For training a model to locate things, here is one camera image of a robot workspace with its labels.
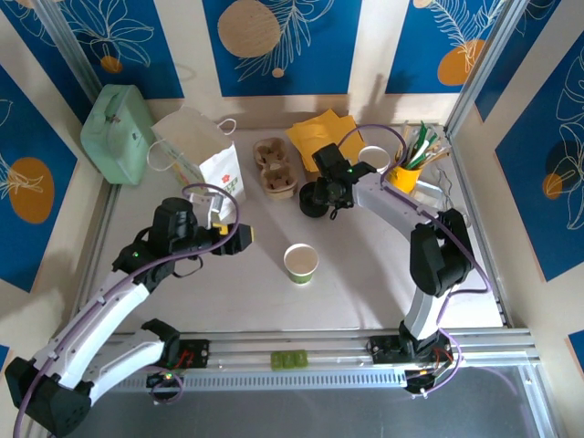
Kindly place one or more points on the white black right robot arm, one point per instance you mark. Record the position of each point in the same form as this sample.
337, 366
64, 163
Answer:
388, 203

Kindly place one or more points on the pale thin stirrer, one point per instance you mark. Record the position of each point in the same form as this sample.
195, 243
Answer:
403, 137

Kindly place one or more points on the yellow utensil holder cup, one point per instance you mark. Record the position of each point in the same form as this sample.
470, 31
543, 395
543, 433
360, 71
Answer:
403, 182

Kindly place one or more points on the yellow napkin stack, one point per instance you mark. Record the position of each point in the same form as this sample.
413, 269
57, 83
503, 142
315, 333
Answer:
315, 130

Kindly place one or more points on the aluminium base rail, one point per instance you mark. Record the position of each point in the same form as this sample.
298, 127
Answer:
337, 347

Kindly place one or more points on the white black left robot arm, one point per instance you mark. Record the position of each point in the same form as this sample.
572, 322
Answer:
105, 315

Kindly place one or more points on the green rubber pad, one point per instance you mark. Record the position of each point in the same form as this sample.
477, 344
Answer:
277, 359
288, 359
300, 358

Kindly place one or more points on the aluminium frame post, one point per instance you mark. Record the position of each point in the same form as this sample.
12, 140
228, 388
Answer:
68, 45
479, 68

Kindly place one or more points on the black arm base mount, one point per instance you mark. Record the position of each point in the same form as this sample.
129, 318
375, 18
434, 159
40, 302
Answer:
385, 350
196, 353

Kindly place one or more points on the black cup lid stack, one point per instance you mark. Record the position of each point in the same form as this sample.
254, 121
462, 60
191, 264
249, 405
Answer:
309, 205

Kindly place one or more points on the green plastic stirrer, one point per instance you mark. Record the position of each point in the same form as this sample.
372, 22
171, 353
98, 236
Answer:
429, 142
420, 132

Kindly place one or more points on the wooden stirrer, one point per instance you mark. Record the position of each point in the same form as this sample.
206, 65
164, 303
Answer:
438, 156

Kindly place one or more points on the green paper coffee cup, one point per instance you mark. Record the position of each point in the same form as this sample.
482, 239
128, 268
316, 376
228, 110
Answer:
301, 262

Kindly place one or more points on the clear plastic box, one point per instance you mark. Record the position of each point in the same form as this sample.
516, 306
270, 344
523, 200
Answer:
426, 191

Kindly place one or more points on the mint green carry case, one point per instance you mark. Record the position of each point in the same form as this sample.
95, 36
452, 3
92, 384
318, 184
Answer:
118, 137

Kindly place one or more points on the clear plastic tongs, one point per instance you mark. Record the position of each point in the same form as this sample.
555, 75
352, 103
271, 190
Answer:
445, 182

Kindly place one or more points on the white plastic stirrer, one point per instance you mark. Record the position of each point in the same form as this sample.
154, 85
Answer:
422, 155

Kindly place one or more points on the white floral paper bag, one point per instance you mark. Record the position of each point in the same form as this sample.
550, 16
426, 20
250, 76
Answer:
214, 164

